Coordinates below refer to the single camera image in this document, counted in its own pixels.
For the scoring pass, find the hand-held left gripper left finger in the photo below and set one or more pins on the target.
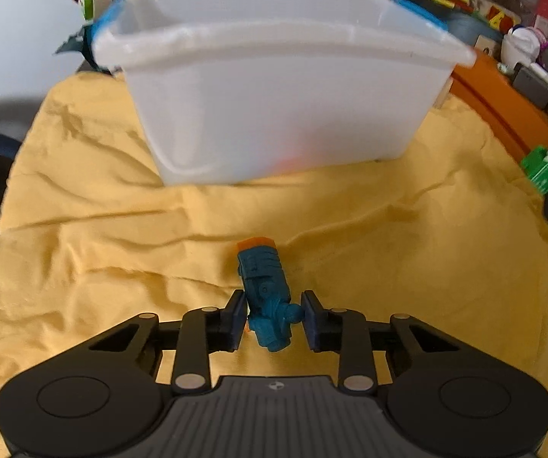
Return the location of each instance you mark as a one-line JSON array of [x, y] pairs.
[[236, 319]]

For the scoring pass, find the grey rectangular box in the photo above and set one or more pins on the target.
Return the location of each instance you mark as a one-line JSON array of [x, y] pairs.
[[534, 86]]

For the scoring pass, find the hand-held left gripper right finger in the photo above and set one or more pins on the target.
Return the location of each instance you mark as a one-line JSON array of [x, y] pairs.
[[311, 319]]

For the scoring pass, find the teal and orange toy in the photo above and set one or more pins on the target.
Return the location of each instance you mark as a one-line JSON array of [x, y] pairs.
[[264, 286]]

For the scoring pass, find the white plastic bin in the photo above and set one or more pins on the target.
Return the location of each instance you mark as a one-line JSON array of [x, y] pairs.
[[278, 105]]

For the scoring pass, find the yellow blanket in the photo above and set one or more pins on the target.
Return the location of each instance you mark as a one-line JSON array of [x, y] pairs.
[[111, 229]]

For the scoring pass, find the colourful wooden puzzle toy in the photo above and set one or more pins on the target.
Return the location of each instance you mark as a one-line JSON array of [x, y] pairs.
[[464, 4]]

